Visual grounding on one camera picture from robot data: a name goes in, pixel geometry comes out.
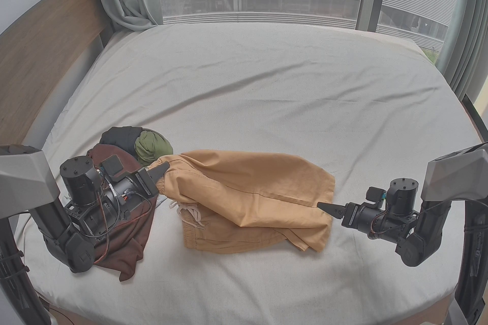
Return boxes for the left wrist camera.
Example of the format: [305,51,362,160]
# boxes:
[100,155,133,184]

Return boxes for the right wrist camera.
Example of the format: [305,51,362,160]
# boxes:
[365,186,387,208]

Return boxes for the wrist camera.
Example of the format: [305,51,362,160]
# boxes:
[365,186,387,208]
[100,155,133,184]

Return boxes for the black garment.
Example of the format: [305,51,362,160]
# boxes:
[100,126,143,156]

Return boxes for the brown garment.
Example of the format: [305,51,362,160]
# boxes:
[86,143,157,282]

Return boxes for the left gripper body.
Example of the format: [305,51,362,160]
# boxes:
[111,167,158,210]

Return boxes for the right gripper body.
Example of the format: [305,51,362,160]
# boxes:
[342,203,382,236]

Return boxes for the bed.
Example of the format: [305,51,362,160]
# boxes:
[0,0,488,325]

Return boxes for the tan shorts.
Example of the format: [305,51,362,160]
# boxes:
[154,149,336,253]

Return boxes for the green garment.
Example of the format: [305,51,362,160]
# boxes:
[134,130,174,167]

